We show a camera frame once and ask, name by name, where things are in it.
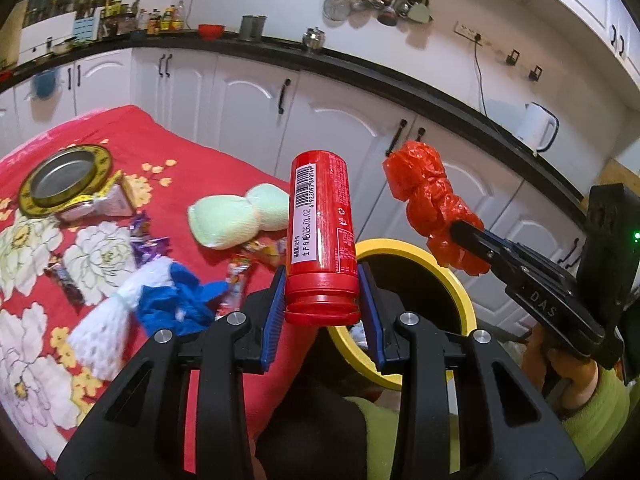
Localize wooden cutting board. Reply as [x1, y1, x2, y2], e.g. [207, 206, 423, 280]
[0, 0, 28, 68]

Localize purple candy wrapper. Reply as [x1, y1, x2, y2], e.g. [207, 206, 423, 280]
[129, 211, 171, 268]

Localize yellow black bin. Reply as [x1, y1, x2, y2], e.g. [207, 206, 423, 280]
[327, 238, 477, 392]

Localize white foam net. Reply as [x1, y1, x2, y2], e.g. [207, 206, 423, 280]
[66, 257, 176, 381]

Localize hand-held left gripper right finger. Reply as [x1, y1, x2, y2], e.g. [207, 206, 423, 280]
[356, 262, 586, 480]

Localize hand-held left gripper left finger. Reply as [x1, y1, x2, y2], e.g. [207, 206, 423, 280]
[55, 265, 288, 480]

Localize white electric kettle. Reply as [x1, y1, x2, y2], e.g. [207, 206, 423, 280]
[515, 101, 560, 155]

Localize small steel pot with lid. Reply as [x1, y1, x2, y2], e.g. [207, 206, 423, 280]
[302, 26, 327, 55]

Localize person's right forearm green sleeve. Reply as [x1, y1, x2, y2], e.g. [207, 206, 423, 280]
[560, 360, 640, 471]

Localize blue rubber glove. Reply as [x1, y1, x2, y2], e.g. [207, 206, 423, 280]
[135, 262, 230, 336]

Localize person's dark pants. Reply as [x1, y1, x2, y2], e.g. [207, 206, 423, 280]
[252, 375, 368, 480]

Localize black kitchen countertop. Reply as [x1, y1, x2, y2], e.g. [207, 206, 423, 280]
[0, 30, 601, 211]

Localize round metal tin yellow rim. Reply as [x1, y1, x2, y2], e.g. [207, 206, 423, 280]
[18, 144, 113, 218]

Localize person's green shirt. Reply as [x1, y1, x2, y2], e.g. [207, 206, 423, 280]
[345, 395, 461, 480]

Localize black power cable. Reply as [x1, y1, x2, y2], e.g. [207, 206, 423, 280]
[472, 35, 488, 116]

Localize red snack wrapper strip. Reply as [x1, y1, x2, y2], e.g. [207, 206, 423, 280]
[215, 255, 251, 321]

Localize hanging blue bag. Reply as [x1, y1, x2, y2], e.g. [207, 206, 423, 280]
[31, 69, 60, 100]

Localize white lower cabinets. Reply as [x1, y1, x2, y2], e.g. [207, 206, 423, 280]
[0, 47, 586, 341]

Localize row of condiment bottles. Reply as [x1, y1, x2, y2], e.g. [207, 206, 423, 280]
[75, 0, 187, 38]

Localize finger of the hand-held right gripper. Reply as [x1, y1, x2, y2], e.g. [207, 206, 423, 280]
[482, 230, 581, 301]
[450, 220, 606, 358]

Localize dark candy wrapper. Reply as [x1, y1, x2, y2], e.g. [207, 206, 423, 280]
[44, 257, 85, 306]

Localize white power strip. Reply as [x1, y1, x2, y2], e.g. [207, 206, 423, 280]
[454, 21, 487, 43]

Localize metal canister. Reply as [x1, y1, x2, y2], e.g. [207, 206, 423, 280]
[239, 14, 267, 42]

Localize red plastic bottle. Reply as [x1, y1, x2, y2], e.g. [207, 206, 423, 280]
[283, 149, 362, 326]

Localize person's right hand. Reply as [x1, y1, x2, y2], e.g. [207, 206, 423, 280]
[525, 327, 598, 418]

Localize red plastic bag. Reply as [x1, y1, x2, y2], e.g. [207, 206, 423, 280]
[382, 141, 493, 277]

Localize red floral tablecloth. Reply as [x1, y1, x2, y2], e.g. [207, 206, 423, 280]
[0, 105, 321, 473]

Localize hanging metal strainer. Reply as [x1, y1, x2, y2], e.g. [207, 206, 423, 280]
[322, 0, 351, 22]

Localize pale green foam pad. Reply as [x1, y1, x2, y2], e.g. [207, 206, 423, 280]
[245, 183, 292, 233]
[187, 194, 261, 251]

